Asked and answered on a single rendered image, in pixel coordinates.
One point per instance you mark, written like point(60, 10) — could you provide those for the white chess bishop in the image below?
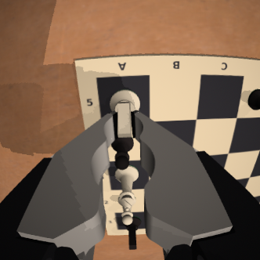
point(127, 177)

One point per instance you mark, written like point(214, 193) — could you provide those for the black and cream chessboard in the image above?
point(203, 99)

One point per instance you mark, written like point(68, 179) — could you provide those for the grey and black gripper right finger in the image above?
point(191, 199)

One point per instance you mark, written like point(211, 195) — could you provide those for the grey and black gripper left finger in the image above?
point(59, 203)

